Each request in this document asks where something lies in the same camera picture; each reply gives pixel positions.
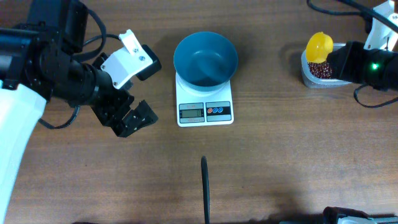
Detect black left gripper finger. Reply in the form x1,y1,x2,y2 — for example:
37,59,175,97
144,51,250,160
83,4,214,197
136,45,162,81
118,100,158,138

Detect yellow plastic measuring scoop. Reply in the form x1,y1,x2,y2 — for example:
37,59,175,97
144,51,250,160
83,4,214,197
305,32,333,63

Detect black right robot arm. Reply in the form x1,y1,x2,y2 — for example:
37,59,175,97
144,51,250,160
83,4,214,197
326,0,397,90

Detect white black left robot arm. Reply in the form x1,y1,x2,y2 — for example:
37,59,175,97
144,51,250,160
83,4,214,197
1,0,162,217

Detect teal blue bowl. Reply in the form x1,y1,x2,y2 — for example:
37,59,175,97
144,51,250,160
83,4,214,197
174,32,239,91

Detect white digital kitchen scale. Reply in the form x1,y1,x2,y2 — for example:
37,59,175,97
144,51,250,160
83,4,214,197
175,74,234,128

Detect red beans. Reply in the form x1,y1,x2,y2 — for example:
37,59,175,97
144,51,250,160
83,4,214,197
307,62,333,79

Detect clear plastic container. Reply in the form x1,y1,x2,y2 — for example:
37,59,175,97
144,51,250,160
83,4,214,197
301,50,351,88

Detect black vertical antenna rod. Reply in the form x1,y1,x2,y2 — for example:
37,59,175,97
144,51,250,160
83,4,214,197
201,156,210,224

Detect black device at bottom edge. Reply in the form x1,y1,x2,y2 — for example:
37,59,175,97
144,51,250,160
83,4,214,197
279,206,398,224

